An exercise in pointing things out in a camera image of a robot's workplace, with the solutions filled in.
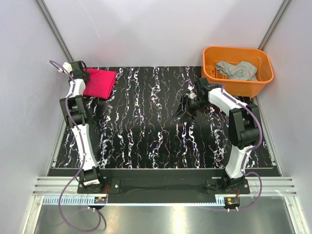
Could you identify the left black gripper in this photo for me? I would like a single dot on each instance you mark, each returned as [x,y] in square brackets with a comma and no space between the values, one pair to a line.
[87,74]

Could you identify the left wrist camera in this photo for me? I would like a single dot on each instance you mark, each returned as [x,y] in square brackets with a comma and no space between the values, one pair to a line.
[76,69]

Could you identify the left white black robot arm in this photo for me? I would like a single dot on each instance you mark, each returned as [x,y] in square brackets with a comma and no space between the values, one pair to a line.
[75,116]

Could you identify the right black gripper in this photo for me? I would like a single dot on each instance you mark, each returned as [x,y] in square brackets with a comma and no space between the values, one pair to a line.
[181,108]

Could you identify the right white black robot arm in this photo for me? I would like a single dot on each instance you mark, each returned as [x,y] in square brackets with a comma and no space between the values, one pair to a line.
[244,129]

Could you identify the right aluminium frame post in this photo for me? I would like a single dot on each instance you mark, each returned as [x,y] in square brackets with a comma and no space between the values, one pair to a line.
[274,24]

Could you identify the orange plastic basket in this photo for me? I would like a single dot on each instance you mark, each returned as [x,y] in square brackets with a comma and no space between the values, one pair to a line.
[234,55]

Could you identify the grey t shirt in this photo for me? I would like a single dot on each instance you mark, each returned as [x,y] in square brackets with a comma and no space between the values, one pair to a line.
[241,71]

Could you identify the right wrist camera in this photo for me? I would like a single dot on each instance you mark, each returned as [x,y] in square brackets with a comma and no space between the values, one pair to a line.
[200,89]

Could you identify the slotted white cable duct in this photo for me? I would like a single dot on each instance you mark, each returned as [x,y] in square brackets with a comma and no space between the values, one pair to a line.
[71,200]

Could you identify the pink t shirt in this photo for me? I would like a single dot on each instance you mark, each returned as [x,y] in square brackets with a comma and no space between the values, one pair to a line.
[100,83]

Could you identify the left aluminium frame post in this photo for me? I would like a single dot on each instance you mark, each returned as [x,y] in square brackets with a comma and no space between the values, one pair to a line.
[57,34]

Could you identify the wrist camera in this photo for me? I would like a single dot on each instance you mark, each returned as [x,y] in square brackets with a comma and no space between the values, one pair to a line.
[200,89]
[76,69]

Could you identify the aluminium frame post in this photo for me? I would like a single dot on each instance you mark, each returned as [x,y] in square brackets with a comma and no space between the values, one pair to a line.
[274,24]
[57,34]

